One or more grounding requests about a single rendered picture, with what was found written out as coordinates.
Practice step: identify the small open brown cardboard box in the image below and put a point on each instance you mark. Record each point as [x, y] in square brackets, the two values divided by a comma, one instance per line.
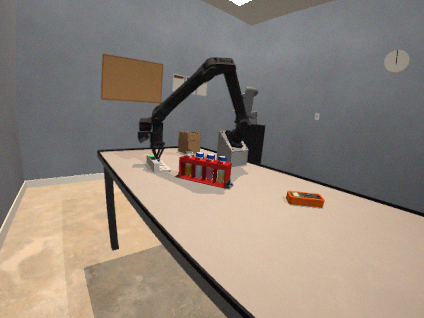
[184, 144]

